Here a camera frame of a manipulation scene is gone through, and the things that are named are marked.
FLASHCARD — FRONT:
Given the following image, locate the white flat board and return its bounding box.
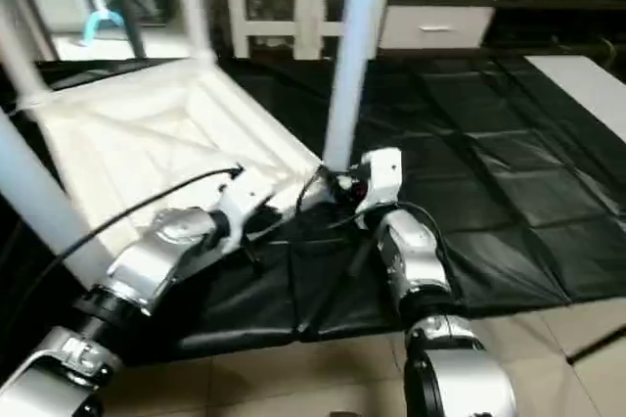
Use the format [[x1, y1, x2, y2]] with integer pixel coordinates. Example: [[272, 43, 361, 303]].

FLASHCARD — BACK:
[[523, 53, 626, 144]]

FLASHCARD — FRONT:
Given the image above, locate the white drawer unit with handle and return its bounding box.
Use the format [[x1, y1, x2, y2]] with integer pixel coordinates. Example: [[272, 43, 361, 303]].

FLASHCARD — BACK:
[[377, 4, 498, 51]]

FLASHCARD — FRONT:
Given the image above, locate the black slanted pole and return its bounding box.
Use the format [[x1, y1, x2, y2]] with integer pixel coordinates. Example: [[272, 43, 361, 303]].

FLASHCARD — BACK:
[[100, 0, 148, 61]]

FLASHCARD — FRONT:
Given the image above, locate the white plastic table top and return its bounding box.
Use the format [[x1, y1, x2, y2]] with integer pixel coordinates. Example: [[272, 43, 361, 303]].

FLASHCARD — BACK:
[[20, 53, 334, 271]]

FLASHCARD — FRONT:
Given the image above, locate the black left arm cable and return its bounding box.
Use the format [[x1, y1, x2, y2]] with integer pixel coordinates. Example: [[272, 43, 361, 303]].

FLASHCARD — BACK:
[[0, 164, 246, 340]]

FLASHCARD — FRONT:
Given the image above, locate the white plastic table leg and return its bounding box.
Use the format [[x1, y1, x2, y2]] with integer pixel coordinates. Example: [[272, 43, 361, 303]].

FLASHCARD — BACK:
[[0, 109, 116, 291], [321, 0, 397, 175], [174, 0, 216, 64], [0, 1, 50, 110]]

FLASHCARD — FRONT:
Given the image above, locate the black work mat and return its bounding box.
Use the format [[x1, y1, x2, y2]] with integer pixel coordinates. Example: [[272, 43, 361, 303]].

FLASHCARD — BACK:
[[0, 50, 626, 359]]

